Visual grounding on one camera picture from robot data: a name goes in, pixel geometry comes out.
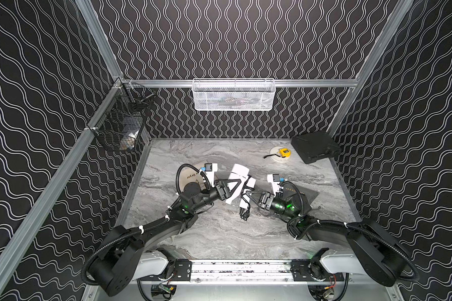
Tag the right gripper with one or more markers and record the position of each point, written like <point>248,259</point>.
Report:
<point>266,200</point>

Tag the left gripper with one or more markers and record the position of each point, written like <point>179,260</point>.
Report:
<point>224,189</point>

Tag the dark grey hair dryer bag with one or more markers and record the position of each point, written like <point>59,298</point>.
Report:
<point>307,196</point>

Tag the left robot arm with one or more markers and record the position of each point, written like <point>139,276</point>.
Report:
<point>113,265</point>

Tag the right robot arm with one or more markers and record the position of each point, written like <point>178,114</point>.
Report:
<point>372,248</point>

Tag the yellow tape measure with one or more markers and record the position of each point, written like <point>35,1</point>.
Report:
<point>284,152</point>

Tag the white round coaster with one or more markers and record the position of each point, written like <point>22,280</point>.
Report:
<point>274,155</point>

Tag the black hard case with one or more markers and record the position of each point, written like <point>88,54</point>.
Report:
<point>315,146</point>

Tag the item in black basket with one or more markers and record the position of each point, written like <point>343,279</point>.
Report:
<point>129,140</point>

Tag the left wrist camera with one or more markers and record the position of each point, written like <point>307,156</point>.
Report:
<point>210,169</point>

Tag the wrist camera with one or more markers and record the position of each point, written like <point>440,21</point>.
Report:
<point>210,169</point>
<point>276,182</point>

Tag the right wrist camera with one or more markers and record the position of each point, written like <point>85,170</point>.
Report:
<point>276,182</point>

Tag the white mesh wall basket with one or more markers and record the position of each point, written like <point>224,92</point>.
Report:
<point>233,94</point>

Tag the black wire wall basket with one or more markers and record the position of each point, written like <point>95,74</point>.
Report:
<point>127,108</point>

